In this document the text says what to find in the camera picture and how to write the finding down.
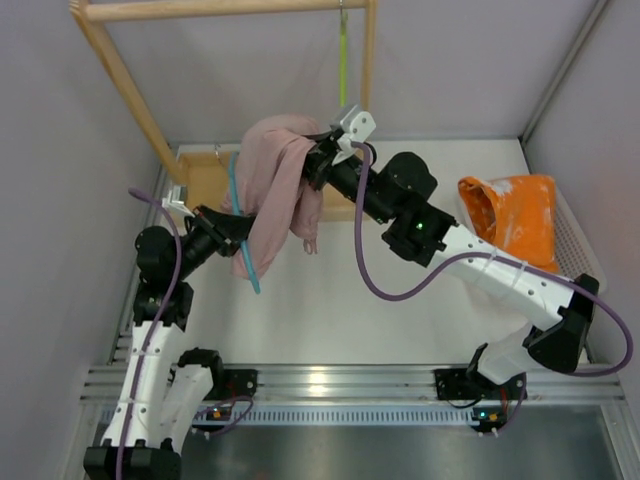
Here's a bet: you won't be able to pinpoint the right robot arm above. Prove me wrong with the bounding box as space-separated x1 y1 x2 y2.
303 133 599 392

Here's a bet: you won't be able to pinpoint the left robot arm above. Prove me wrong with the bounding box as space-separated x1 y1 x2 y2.
83 206 255 479

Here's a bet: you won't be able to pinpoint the grey slotted cable duct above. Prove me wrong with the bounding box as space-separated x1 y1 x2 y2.
192 402 501 427

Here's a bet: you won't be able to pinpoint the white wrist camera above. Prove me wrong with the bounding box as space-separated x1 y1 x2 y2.
330 104 376 156
161 185 192 217

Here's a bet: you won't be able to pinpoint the pink trousers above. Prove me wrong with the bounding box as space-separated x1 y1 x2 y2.
234 114 323 278

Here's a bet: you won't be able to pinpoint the wooden clothes rack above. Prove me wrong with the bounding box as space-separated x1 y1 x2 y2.
69 1 378 207

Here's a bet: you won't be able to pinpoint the aluminium mounting rail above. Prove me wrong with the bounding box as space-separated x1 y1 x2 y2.
79 362 626 405

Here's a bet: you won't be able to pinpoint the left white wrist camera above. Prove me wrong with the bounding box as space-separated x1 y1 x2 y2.
161 185 192 217

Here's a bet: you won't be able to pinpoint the green plastic hanger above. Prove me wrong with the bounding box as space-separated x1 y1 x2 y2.
339 0 348 107

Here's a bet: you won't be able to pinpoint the white plastic basket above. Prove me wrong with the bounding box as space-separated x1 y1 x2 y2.
449 175 608 321

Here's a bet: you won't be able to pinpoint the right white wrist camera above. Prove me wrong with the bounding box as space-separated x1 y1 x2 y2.
330 104 376 156

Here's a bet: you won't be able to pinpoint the orange white patterned trousers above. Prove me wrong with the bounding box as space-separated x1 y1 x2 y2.
458 175 559 273

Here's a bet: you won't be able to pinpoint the blue plastic hanger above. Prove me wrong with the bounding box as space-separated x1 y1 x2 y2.
227 151 261 295

